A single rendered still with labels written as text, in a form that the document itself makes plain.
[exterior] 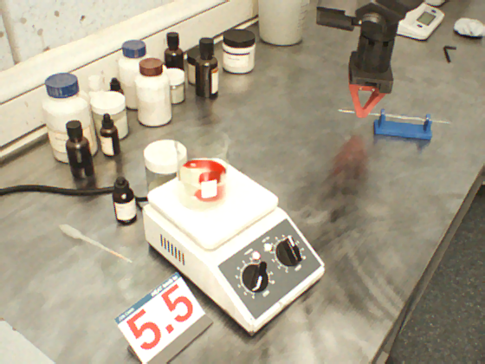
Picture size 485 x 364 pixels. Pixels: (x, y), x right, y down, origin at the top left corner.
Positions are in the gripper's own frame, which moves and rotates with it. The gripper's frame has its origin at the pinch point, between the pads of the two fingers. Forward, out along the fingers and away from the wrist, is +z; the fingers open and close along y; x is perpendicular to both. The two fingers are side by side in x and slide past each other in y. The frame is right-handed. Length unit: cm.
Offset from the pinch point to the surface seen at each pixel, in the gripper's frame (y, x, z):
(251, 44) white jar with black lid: -17.1, -22.1, -3.1
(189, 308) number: 45.1, -20.9, 1.7
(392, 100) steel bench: -11.4, 7.1, 3.1
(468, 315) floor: -22, 47, 78
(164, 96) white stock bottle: 6.2, -34.1, -2.7
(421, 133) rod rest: 1.2, 10.8, 2.1
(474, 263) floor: -44, 53, 78
